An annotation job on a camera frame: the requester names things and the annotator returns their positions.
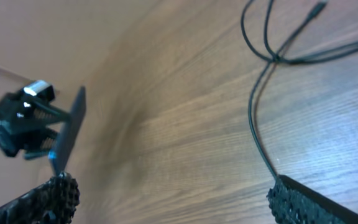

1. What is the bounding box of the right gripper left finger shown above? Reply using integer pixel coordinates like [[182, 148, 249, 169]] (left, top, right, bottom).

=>
[[0, 172, 80, 224]]

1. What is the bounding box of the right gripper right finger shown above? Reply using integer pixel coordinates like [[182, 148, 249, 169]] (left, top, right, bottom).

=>
[[267, 175, 358, 224]]

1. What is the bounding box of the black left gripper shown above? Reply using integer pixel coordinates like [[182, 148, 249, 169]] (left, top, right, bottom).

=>
[[0, 93, 70, 160]]

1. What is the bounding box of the Samsung Galaxy smartphone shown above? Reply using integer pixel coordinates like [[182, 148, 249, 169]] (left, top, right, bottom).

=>
[[48, 86, 86, 175]]

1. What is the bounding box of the black USB charging cable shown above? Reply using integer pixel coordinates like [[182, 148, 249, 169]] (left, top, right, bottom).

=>
[[240, 0, 358, 181]]

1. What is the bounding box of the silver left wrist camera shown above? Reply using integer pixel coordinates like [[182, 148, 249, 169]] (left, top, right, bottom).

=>
[[22, 80, 55, 102]]

